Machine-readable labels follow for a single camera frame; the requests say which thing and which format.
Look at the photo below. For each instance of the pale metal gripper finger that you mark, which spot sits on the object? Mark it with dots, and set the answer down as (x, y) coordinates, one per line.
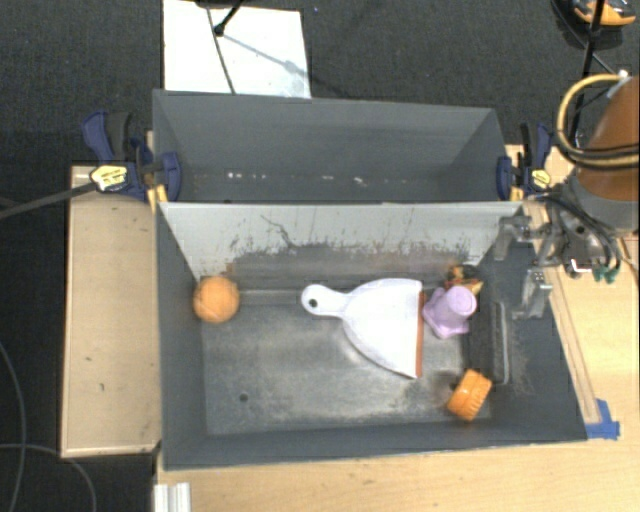
(510, 231)
(536, 295)

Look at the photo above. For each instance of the small multicoloured toy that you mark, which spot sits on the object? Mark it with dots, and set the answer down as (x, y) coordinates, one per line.
(462, 275)

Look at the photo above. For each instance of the dark grey sponge block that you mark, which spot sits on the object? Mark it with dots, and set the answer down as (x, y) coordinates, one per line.
(490, 342)

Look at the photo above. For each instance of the purple plastic cup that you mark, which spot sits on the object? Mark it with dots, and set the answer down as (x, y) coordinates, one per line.
(452, 310)

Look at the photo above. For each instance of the white dustpan with red-brown edge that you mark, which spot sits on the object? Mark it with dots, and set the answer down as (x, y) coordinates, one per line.
(382, 325)

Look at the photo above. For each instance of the grey metal bin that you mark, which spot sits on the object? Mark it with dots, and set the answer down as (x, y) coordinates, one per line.
(310, 390)

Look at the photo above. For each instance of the orange ball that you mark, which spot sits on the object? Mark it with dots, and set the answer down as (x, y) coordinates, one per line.
(216, 299)

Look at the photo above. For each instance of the pale wood board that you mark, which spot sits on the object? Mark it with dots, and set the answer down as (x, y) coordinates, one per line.
(110, 310)

